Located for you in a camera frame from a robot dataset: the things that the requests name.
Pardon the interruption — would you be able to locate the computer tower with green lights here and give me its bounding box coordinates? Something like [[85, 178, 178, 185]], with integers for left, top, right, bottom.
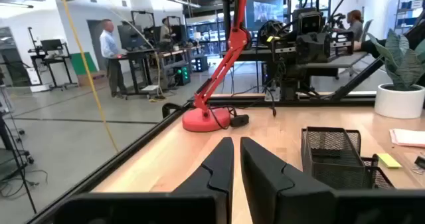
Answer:
[[173, 65, 192, 86]]

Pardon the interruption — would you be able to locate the grey desk top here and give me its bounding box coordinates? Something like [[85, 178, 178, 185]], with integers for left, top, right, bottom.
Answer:
[[298, 51, 371, 69]]

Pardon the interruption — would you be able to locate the yellow sticky note pad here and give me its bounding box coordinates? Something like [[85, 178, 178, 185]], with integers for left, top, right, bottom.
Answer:
[[376, 152, 403, 169]]

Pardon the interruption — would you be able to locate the green plant in white pot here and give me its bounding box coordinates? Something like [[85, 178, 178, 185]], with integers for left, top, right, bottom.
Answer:
[[366, 29, 425, 120]]

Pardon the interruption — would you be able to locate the cardboard box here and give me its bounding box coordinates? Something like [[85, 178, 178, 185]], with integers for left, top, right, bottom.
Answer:
[[77, 70, 107, 87]]

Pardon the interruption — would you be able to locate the black binder clip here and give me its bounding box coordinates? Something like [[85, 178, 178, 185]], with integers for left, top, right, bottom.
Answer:
[[411, 156, 425, 175]]

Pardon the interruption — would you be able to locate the black desk with monitor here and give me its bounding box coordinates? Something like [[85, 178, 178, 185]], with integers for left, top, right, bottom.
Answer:
[[28, 27, 78, 92]]

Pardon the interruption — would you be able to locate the black table frame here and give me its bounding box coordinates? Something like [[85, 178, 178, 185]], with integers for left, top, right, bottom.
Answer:
[[26, 21, 425, 224]]

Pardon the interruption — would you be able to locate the pink sticky note pad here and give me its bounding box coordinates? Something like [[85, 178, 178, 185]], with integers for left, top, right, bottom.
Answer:
[[388, 128, 425, 148]]

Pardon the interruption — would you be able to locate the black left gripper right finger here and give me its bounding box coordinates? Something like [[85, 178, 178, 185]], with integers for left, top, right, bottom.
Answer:
[[240, 136, 425, 224]]

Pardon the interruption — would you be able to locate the black standing desk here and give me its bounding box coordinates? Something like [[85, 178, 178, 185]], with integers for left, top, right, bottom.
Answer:
[[109, 49, 157, 97]]

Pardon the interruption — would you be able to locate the black mesh desk organizer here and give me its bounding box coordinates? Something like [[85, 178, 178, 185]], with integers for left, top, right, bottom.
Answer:
[[301, 126, 396, 190]]

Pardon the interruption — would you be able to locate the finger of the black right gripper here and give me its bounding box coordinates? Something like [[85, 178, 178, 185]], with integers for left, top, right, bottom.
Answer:
[[294, 33, 315, 64], [313, 33, 332, 64]]

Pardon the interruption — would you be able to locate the red desk lamp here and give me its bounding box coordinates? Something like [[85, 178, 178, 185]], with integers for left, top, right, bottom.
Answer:
[[181, 0, 253, 133]]

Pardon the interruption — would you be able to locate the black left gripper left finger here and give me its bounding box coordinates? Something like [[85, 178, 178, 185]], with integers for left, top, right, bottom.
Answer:
[[52, 136, 235, 224]]

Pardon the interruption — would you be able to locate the yellow hanging cable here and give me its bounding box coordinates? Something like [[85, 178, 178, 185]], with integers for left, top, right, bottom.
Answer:
[[58, 0, 120, 154]]

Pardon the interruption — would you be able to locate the green board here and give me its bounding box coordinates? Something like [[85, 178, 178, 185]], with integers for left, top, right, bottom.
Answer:
[[70, 52, 99, 75]]

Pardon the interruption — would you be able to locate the person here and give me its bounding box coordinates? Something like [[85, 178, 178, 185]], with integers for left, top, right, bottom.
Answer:
[[335, 9, 365, 42], [99, 19, 129, 99], [160, 17, 173, 44]]

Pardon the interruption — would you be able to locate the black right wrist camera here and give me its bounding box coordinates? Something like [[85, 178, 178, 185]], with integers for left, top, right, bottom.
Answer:
[[292, 7, 323, 35]]

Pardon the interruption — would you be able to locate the metal storage shelf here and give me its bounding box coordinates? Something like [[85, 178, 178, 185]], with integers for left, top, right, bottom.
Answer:
[[393, 0, 425, 35]]

